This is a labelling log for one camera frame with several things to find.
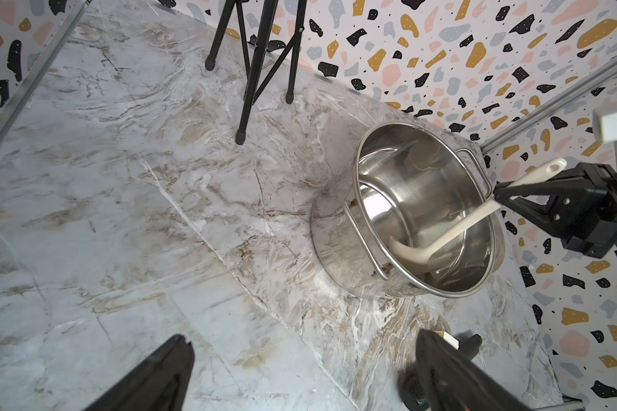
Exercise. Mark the stainless steel pot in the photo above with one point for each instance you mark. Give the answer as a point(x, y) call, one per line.
point(409, 184)

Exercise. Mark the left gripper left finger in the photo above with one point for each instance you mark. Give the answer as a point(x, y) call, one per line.
point(160, 382)

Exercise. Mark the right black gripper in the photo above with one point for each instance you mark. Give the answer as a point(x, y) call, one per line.
point(585, 220)

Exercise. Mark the cream toy brick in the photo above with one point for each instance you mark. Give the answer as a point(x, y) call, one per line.
point(448, 337)

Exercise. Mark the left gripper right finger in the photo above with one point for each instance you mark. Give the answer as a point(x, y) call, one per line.
point(480, 392)

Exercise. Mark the black perforated music stand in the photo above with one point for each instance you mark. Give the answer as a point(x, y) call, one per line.
point(254, 64)

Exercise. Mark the black microphone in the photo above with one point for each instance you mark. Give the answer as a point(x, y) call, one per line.
point(436, 373)

